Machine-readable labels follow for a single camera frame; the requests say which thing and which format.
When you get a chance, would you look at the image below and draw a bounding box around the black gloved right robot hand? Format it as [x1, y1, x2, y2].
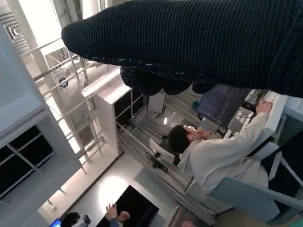
[61, 0, 303, 97]

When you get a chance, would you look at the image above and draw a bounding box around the white square panel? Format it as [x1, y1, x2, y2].
[147, 93, 168, 113]

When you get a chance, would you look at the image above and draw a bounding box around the dark computer monitor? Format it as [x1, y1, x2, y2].
[197, 85, 249, 123]

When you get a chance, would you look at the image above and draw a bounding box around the white box with dark panels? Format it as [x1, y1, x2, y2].
[81, 73, 145, 157]

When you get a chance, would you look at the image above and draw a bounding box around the white desk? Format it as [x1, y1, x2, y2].
[262, 93, 303, 147]

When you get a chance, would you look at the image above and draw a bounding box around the white pipe railing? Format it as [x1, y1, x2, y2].
[23, 39, 114, 175]

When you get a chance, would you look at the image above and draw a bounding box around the seated person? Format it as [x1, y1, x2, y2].
[167, 100, 273, 197]

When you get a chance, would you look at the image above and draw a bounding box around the grey-blue office chair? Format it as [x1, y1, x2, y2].
[208, 151, 303, 223]

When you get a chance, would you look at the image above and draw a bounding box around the black flat screen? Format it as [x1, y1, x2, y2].
[96, 185, 160, 227]

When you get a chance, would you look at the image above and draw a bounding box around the large grey-white box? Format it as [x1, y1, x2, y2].
[0, 23, 81, 201]

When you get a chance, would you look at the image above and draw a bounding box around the person with raised hands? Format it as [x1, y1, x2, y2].
[62, 202, 131, 227]

